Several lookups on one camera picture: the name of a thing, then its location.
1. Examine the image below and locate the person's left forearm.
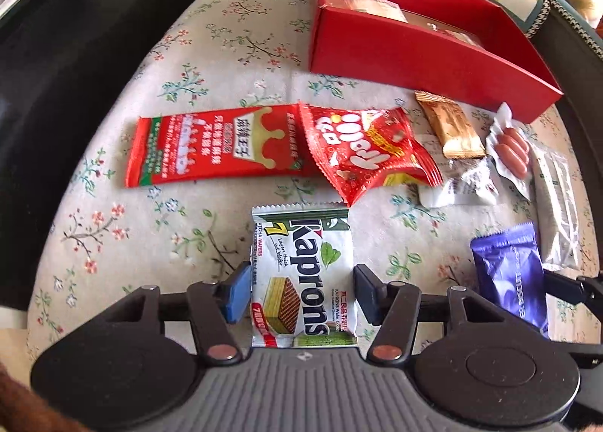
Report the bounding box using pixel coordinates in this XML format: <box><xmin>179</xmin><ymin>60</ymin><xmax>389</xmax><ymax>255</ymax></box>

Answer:
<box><xmin>0</xmin><ymin>357</ymin><xmax>83</xmax><ymax>432</ymax></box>

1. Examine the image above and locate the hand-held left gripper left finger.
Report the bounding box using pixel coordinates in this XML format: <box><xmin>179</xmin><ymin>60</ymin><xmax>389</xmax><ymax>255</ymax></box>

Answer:
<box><xmin>101</xmin><ymin>263</ymin><xmax>255</xmax><ymax>365</ymax></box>

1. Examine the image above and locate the purple snack packet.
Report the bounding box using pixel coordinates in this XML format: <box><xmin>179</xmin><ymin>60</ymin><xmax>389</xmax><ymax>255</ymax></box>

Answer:
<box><xmin>471</xmin><ymin>221</ymin><xmax>551</xmax><ymax>339</ymax></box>

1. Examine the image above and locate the white crinkled snack packet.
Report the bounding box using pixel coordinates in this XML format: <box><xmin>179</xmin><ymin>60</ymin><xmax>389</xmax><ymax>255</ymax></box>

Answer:
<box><xmin>418</xmin><ymin>156</ymin><xmax>502</xmax><ymax>207</ymax></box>

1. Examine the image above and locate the red cardboard box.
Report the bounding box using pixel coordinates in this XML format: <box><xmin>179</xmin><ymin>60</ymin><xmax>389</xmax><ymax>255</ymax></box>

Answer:
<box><xmin>308</xmin><ymin>0</ymin><xmax>565</xmax><ymax>124</ymax></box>

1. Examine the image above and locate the clear wrapped snack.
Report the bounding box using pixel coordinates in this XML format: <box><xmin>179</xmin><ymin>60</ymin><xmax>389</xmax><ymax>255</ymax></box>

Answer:
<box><xmin>405</xmin><ymin>12</ymin><xmax>482</xmax><ymax>46</ymax></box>
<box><xmin>330</xmin><ymin>0</ymin><xmax>406</xmax><ymax>21</ymax></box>

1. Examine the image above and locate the clear sausage pack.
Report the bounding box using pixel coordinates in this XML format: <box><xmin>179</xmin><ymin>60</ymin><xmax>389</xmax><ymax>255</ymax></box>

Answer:
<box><xmin>485</xmin><ymin>102</ymin><xmax>533</xmax><ymax>200</ymax></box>

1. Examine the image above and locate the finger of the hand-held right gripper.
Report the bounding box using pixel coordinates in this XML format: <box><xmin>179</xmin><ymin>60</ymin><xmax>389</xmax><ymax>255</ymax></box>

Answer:
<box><xmin>542</xmin><ymin>269</ymin><xmax>603</xmax><ymax>316</ymax></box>
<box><xmin>563</xmin><ymin>340</ymin><xmax>603</xmax><ymax>368</ymax></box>

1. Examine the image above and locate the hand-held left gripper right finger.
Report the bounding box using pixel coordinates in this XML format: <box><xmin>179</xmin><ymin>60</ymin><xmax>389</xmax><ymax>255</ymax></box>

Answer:
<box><xmin>353</xmin><ymin>264</ymin><xmax>507</xmax><ymax>364</ymax></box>

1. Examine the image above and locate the long silver snack packet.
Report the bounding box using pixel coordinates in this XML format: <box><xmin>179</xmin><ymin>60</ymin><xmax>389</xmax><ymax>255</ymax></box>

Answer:
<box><xmin>530</xmin><ymin>145</ymin><xmax>582</xmax><ymax>271</ymax></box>

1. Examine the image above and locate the long red crown snack packet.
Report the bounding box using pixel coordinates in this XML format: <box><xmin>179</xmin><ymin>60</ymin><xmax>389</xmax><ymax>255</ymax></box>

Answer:
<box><xmin>125</xmin><ymin>102</ymin><xmax>326</xmax><ymax>189</ymax></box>

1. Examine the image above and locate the grey sofa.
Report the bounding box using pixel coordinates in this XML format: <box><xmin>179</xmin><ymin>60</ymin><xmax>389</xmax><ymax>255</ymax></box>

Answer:
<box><xmin>532</xmin><ymin>0</ymin><xmax>603</xmax><ymax>89</ymax></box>

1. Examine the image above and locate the red candy packet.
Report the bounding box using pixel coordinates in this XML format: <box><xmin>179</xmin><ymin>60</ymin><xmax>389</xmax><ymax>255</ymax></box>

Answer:
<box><xmin>298</xmin><ymin>102</ymin><xmax>444</xmax><ymax>207</ymax></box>

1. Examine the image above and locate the white green wafer packet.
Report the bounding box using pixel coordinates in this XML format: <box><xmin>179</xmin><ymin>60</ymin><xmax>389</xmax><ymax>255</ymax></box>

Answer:
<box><xmin>251</xmin><ymin>205</ymin><xmax>359</xmax><ymax>349</ymax></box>

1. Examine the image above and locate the tan biscuit packet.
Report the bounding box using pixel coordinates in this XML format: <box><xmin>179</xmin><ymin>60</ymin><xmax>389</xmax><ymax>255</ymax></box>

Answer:
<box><xmin>415</xmin><ymin>90</ymin><xmax>486</xmax><ymax>160</ymax></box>

